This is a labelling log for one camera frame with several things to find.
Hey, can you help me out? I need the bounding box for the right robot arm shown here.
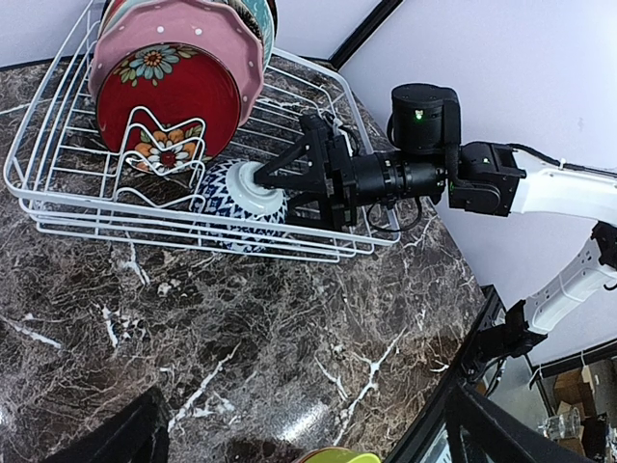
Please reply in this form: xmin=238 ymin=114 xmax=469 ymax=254
xmin=254 ymin=83 xmax=616 ymax=362

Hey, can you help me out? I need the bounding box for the red and teal plate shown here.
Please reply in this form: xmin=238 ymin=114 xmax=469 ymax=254
xmin=241 ymin=0 xmax=278 ymax=67

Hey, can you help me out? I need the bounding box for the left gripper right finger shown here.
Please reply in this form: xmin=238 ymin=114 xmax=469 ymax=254
xmin=455 ymin=385 xmax=587 ymax=463

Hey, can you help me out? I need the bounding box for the lime green bowl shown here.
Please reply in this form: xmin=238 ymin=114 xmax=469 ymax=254
xmin=297 ymin=447 xmax=381 ymax=463

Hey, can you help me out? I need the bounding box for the blue and white bowl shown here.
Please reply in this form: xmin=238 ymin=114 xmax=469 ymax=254
xmin=192 ymin=159 xmax=288 ymax=254

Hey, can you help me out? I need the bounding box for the red floral plate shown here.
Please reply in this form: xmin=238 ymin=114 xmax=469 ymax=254
xmin=96 ymin=43 xmax=240 ymax=175

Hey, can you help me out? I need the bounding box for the pink dotted scalloped plate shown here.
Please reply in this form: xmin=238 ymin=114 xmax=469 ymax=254
xmin=89 ymin=1 xmax=265 ymax=124

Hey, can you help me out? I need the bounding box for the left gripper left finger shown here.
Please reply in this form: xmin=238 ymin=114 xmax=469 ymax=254
xmin=43 ymin=387 xmax=170 ymax=463

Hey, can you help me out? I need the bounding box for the black right frame post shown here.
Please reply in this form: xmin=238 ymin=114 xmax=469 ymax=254
xmin=328 ymin=0 xmax=404 ymax=70

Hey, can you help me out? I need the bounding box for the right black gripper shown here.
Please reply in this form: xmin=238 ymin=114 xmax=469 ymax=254
xmin=254 ymin=114 xmax=359 ymax=230

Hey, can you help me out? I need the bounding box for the white wire dish rack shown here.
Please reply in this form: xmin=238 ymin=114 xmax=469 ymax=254
xmin=2 ymin=1 xmax=400 ymax=262

